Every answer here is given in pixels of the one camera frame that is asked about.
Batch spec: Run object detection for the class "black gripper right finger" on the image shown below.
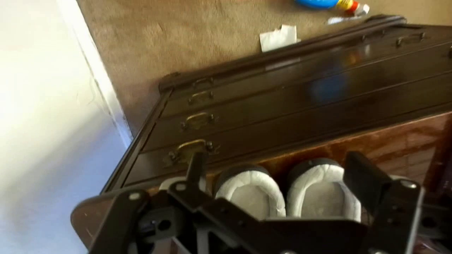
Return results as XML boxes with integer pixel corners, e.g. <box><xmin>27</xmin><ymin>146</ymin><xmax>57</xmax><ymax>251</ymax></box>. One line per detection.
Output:
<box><xmin>346</xmin><ymin>151</ymin><xmax>427</xmax><ymax>254</ymax></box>

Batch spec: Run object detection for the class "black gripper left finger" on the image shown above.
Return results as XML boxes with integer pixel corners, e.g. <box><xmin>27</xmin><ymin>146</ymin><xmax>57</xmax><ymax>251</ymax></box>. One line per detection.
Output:
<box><xmin>88</xmin><ymin>151</ymin><xmax>284</xmax><ymax>254</ymax></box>

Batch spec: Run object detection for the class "dark wooden cabinet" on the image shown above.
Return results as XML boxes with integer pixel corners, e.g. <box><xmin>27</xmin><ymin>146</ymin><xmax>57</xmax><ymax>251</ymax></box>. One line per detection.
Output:
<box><xmin>69</xmin><ymin>13</ymin><xmax>452</xmax><ymax>254</ymax></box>

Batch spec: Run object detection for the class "white paper scrap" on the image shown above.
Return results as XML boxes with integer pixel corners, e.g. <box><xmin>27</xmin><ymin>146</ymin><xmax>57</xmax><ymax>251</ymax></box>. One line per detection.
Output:
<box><xmin>259</xmin><ymin>24</ymin><xmax>301</xmax><ymax>54</ymax></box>

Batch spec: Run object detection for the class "colourful plastic toy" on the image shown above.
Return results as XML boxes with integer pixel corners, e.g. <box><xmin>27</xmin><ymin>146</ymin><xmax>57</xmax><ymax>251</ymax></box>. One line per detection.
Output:
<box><xmin>295</xmin><ymin>0</ymin><xmax>372</xmax><ymax>19</ymax></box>

